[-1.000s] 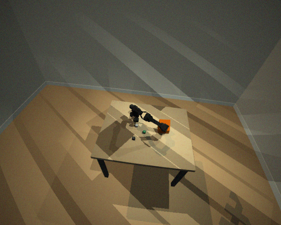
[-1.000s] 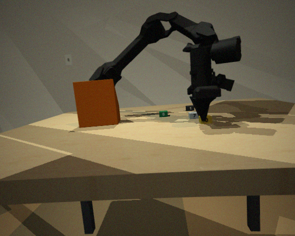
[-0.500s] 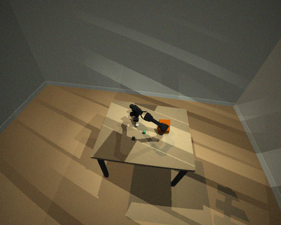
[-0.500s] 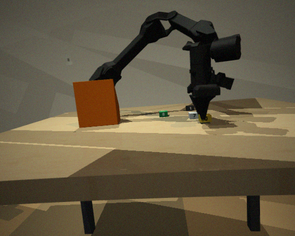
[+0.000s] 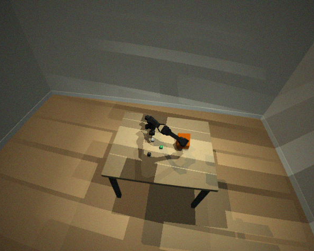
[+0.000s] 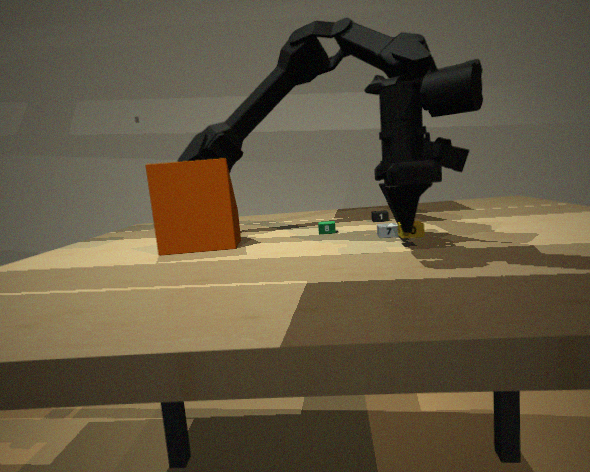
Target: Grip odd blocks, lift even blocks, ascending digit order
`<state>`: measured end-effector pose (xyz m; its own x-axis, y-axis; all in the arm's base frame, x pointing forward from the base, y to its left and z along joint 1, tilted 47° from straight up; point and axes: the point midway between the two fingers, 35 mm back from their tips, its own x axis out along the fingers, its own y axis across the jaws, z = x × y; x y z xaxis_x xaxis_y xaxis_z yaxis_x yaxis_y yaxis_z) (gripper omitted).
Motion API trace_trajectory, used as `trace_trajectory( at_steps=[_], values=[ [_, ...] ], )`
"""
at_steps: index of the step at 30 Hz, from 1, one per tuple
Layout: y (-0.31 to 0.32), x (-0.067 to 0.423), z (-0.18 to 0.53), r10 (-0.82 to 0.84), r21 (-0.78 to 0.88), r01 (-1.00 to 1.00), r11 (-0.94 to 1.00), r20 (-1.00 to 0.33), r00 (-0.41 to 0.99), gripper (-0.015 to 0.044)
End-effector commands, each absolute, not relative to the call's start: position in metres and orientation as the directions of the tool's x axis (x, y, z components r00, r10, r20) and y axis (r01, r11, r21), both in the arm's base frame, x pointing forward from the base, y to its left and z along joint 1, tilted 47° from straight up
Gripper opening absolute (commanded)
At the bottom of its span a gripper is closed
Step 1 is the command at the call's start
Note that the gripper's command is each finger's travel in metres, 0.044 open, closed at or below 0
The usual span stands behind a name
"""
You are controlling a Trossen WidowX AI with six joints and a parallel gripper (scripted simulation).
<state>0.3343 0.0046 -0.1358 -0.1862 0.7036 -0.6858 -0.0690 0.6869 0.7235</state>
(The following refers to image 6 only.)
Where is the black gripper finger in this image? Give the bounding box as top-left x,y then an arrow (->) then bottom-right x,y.
379,183 -> 399,223
385,183 -> 433,233

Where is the green block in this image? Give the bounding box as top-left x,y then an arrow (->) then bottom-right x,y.
318,221 -> 336,234

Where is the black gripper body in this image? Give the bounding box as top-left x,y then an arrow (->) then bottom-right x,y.
374,119 -> 442,186

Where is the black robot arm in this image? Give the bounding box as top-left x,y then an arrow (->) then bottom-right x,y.
178,18 -> 483,173

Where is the yellow block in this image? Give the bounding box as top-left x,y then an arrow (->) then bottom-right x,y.
397,221 -> 424,238

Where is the white block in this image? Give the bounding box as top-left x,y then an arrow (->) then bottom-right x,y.
377,223 -> 399,238

